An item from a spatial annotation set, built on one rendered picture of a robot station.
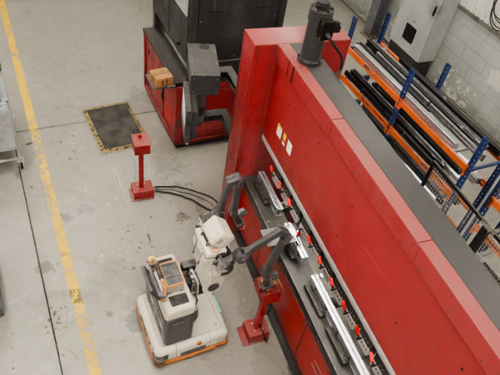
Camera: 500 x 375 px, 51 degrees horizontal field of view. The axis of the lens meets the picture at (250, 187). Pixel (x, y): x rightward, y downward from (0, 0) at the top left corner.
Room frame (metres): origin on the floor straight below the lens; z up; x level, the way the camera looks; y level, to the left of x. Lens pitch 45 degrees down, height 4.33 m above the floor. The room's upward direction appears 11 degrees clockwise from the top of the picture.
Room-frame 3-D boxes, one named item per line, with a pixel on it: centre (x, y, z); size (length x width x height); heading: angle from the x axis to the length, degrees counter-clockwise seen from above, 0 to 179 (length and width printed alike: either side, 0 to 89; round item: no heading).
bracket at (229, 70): (3.98, 0.40, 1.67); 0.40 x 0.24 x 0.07; 28
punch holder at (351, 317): (2.08, -0.89, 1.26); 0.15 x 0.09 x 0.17; 28
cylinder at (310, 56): (3.48, -0.31, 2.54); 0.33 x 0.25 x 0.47; 28
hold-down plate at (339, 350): (2.03, -0.86, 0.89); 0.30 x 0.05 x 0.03; 28
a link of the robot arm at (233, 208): (2.84, 0.10, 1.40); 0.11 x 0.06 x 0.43; 32
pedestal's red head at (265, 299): (2.52, -0.31, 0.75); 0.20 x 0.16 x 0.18; 28
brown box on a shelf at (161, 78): (4.77, 1.20, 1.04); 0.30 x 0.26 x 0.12; 32
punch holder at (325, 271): (2.44, -0.71, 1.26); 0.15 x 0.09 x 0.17; 28
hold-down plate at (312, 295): (2.39, -0.67, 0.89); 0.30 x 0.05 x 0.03; 28
